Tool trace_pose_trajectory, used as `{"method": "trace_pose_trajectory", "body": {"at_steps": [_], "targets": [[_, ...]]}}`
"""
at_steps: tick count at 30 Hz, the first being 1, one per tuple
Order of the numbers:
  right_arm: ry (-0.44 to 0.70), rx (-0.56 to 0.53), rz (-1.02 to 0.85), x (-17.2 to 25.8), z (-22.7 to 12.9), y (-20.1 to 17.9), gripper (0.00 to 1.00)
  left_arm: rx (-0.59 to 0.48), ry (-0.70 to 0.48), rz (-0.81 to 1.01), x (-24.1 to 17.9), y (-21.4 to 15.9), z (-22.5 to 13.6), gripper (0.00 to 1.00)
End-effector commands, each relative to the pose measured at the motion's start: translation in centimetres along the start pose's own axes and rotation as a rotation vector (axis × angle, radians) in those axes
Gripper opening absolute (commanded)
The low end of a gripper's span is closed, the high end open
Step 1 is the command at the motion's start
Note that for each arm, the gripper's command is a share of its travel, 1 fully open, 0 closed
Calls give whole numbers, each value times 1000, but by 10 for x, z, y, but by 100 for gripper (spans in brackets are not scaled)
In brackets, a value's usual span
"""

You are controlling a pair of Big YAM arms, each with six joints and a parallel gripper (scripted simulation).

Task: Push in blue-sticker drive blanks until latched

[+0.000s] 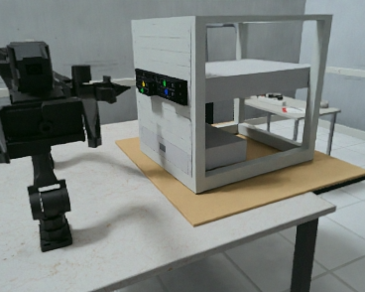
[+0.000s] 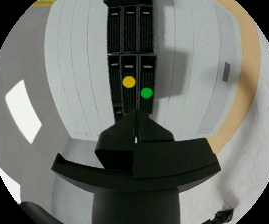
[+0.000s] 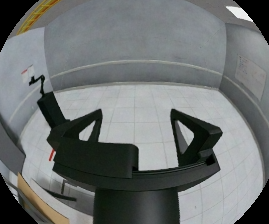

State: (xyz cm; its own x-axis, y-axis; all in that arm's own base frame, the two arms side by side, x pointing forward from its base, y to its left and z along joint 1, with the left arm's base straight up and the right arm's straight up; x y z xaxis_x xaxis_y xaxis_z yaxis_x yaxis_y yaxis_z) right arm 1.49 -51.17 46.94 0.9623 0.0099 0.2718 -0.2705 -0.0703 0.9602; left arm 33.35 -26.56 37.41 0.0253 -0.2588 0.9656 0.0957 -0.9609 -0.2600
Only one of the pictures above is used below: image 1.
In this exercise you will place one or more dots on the tan flat board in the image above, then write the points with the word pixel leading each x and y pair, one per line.
pixel 245 195

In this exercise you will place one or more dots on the white rack frame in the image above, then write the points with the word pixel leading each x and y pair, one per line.
pixel 177 138

